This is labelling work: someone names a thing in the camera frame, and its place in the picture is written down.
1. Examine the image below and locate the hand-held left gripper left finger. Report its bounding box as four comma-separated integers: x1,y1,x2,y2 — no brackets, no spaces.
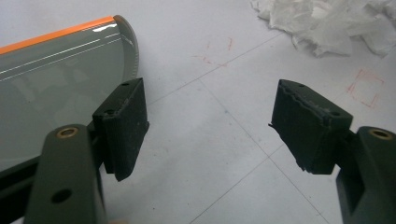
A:
92,77,150,183

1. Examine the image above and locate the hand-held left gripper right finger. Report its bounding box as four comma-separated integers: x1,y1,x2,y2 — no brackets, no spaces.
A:
268,78,355,175

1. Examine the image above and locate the grey dustpan with orange edge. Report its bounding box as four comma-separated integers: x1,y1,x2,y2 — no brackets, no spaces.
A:
0,14,140,223

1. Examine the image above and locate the pile of white paper scraps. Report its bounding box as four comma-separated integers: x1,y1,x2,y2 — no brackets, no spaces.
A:
250,0,396,59

